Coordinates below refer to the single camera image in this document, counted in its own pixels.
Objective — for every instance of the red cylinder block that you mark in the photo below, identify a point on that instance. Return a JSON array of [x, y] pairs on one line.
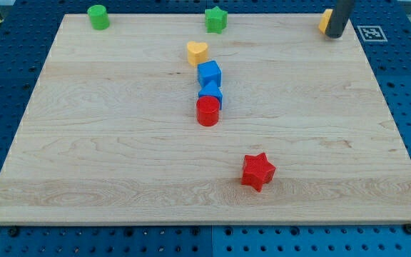
[[207, 110]]

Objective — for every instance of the blue triangle block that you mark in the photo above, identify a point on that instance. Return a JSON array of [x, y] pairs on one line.
[[212, 89]]

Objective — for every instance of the wooden board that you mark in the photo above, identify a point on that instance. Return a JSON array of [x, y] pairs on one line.
[[110, 136]]

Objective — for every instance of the blue cube block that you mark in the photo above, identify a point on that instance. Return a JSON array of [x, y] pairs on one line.
[[209, 71]]

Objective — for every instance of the red star block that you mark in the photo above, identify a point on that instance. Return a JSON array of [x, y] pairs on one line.
[[257, 171]]

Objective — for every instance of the yellow heart block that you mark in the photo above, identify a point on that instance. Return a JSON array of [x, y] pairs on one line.
[[197, 52]]

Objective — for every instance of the green star block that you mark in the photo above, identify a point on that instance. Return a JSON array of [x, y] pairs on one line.
[[215, 20]]

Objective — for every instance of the green cylinder block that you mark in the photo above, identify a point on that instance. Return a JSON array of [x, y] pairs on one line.
[[98, 17]]

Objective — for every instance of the yellow block at corner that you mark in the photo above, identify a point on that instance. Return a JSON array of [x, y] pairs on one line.
[[324, 21]]

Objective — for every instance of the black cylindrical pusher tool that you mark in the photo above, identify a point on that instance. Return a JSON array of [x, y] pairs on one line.
[[339, 18]]

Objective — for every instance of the white fiducial marker tag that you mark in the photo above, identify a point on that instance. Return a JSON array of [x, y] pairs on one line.
[[371, 33]]

